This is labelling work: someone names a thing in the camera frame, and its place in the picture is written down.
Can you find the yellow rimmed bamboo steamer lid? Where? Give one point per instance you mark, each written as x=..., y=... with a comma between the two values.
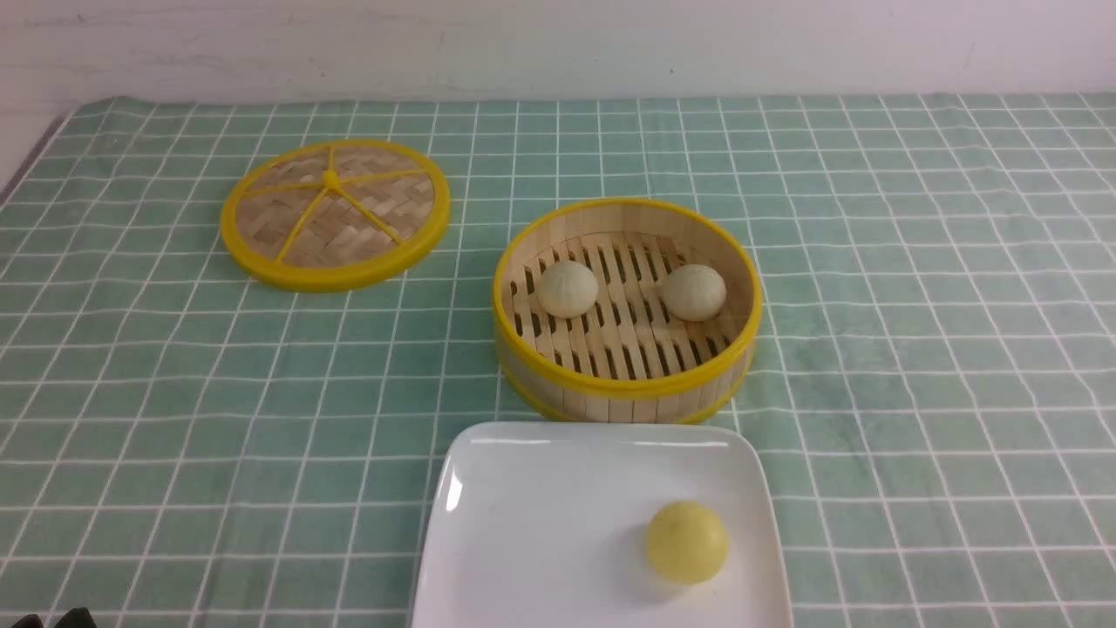
x=336, y=216

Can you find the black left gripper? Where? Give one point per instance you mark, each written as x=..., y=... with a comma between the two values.
x=75, y=618

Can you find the yellow rimmed bamboo steamer basket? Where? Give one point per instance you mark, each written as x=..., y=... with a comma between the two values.
x=626, y=360

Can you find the white steamed bun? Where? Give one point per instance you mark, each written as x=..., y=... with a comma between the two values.
x=567, y=289
x=694, y=293

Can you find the green checkered tablecloth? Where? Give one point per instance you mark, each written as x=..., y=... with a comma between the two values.
x=932, y=398

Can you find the yellow steamed bun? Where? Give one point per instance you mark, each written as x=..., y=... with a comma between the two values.
x=686, y=543

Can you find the white square plate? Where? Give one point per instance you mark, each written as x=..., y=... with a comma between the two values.
x=542, y=524

